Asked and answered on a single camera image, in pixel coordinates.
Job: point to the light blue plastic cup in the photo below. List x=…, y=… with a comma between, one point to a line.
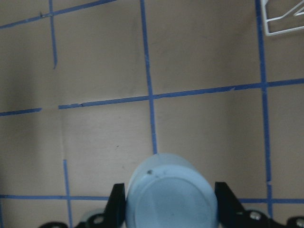
x=167, y=191

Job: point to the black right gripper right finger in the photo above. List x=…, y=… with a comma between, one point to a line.
x=230, y=211

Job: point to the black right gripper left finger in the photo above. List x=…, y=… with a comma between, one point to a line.
x=114, y=214

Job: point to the white wire cup rack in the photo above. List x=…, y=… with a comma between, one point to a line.
x=281, y=16

